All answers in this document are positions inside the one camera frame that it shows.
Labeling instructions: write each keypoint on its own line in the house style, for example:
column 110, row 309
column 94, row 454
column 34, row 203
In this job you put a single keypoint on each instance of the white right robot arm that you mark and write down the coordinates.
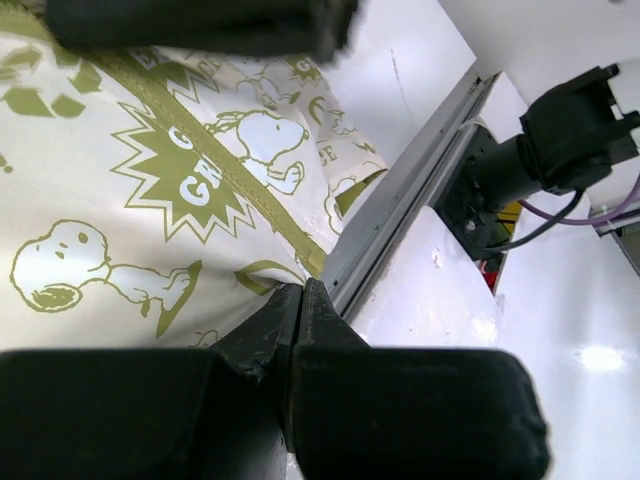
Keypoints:
column 571, row 136

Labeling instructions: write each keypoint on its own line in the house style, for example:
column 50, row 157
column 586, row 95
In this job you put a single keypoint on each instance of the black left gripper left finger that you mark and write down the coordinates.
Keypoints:
column 142, row 413

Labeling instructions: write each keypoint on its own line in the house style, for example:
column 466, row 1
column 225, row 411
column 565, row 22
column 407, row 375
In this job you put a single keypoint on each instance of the white foil covered board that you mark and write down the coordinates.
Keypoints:
column 429, row 293

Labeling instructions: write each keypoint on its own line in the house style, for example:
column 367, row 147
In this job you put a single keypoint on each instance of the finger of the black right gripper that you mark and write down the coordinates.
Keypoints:
column 257, row 29

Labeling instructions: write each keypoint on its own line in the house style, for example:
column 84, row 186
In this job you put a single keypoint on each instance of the aluminium table edge rail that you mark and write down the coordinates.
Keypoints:
column 417, row 178

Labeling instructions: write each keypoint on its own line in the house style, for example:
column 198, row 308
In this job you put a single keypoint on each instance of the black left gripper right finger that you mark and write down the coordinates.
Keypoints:
column 363, row 412

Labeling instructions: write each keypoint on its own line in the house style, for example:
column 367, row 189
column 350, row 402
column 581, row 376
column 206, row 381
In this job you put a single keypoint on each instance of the cream green printed hooded jacket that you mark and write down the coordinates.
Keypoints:
column 156, row 196

